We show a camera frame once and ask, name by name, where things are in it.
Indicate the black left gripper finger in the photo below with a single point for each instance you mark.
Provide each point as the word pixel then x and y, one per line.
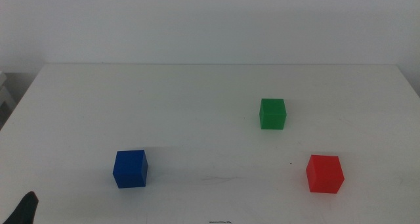
pixel 25 211

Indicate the blue cube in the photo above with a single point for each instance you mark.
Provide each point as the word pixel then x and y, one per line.
pixel 129 169

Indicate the green cube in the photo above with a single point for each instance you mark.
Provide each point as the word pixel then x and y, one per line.
pixel 273 115

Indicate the red cube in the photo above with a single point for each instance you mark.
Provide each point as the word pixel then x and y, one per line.
pixel 325 174

